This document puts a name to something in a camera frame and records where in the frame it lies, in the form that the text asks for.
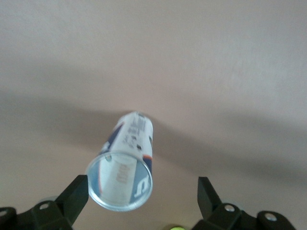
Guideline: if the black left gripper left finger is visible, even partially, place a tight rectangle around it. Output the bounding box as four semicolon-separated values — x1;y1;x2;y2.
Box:
0;174;90;230

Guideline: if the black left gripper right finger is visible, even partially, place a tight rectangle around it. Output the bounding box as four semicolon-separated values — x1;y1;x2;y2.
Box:
191;176;296;230

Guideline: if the white blue tennis ball can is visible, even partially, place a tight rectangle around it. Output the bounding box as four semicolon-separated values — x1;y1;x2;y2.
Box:
85;110;154;213

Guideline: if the brown table mat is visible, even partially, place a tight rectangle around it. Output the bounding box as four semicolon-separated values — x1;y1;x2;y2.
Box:
0;0;307;230

